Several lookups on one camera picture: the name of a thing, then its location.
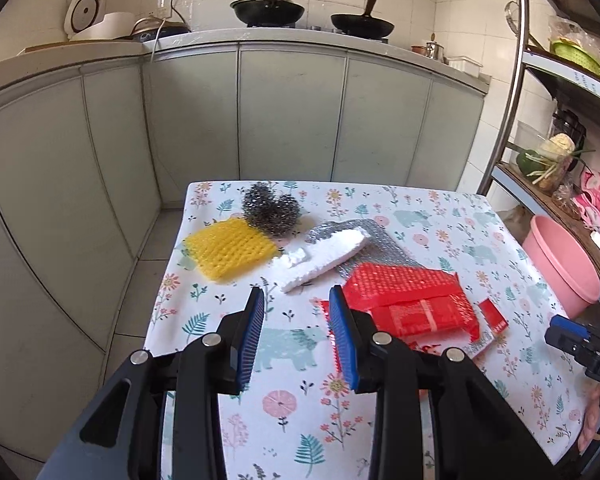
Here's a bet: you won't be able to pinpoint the red white carton box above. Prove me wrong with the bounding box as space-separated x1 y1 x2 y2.
407 298 508 359

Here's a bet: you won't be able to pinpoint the red plastic wrapper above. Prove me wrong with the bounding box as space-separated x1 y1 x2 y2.
342 262 480 342

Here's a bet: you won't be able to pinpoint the silver mesh scouring cloth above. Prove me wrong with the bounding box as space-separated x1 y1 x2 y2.
304 219 419 280

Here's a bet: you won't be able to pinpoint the kitchen counter cabinets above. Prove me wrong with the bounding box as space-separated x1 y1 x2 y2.
0 29 489 463

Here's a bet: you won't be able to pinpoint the person's right hand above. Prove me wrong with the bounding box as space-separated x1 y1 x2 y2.
577 380 600 454

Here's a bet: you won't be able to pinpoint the pink plastic bucket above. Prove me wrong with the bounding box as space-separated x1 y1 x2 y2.
522 214 600 318

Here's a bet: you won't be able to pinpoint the bag of brown food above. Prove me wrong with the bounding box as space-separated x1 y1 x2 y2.
552 183 581 220

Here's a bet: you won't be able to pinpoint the floral bear tablecloth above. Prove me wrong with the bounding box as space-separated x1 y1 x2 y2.
146 181 591 479

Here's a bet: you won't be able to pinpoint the green onions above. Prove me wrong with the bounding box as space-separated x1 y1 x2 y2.
507 142 590 185

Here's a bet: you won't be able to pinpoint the cauliflower head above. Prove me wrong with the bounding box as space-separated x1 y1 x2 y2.
538 132 576 160

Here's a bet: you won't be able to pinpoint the flat yellow foam net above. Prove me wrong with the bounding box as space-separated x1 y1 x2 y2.
184 218 279 282

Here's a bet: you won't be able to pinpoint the black blender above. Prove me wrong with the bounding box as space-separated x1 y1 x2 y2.
550 108 586 151

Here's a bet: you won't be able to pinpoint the steel wool scrubber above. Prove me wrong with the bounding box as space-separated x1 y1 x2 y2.
242 182 301 237

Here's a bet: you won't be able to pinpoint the metal storage rack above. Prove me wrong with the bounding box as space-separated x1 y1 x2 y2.
474 0 600 321

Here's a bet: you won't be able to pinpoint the green plastic colander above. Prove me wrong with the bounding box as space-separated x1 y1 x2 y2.
550 39 600 77

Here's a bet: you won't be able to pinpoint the steel kettle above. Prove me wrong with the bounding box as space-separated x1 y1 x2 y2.
411 32 445 63

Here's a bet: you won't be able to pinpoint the black frying pan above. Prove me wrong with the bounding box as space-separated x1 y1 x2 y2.
330 0 394 40

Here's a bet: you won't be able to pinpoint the white rice cooker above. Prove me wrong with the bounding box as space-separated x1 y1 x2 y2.
64 0 136 41

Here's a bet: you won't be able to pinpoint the black wok with lid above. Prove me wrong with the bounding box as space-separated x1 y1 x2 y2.
230 0 304 27

